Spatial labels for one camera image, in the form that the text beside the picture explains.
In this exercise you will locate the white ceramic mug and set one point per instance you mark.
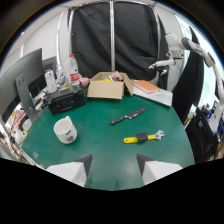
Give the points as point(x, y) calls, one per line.
point(66, 130)

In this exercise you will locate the silver metal pole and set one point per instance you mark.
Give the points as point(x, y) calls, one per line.
point(112, 36)

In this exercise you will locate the small snack bottle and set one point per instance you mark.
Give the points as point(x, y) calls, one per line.
point(61, 78)

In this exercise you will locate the black curtain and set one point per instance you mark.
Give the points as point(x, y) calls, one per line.
point(133, 40)

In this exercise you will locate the yellow adjustable wrench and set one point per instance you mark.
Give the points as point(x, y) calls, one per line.
point(133, 139)

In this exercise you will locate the cardboard box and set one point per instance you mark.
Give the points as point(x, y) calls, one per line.
point(108, 88)

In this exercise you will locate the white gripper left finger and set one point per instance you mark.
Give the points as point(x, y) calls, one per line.
point(71, 170)

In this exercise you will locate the white paper stack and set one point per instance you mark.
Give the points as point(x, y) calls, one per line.
point(156, 95)

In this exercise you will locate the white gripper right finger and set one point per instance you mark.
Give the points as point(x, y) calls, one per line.
point(156, 170)

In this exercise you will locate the black charger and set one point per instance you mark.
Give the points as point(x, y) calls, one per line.
point(142, 137)

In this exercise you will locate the black office chair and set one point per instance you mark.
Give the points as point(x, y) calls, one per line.
point(201, 136)

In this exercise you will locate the orange book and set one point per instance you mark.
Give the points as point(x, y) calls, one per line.
point(145, 86)

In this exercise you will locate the grey computer monitor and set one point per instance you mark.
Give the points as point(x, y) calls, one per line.
point(21, 83)

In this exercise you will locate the black kitchen knife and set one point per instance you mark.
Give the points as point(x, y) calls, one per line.
point(128, 116)

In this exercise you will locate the clear plastic water bottle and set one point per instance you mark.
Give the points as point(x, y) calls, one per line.
point(73, 71)

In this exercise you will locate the black equipment case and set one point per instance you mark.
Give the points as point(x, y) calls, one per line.
point(66, 100)

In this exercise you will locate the white canister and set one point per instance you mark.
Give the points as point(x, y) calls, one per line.
point(50, 81)

